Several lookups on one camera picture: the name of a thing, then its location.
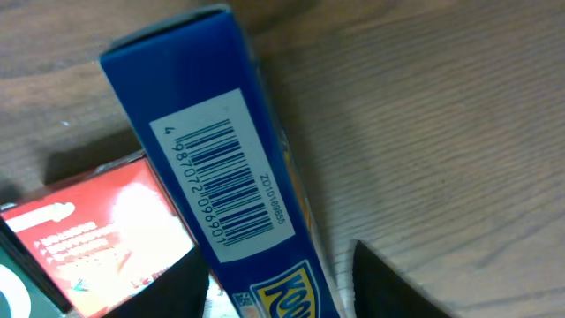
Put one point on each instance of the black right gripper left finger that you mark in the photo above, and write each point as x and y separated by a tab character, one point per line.
180	292

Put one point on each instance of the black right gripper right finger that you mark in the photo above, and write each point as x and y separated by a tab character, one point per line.
379	292

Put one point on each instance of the red white medicine box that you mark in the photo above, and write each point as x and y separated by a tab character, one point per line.
105	236

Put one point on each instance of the blue Kool Fever box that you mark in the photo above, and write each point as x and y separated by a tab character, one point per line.
192	91

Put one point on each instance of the small green round-logo box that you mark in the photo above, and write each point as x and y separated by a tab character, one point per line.
26	289

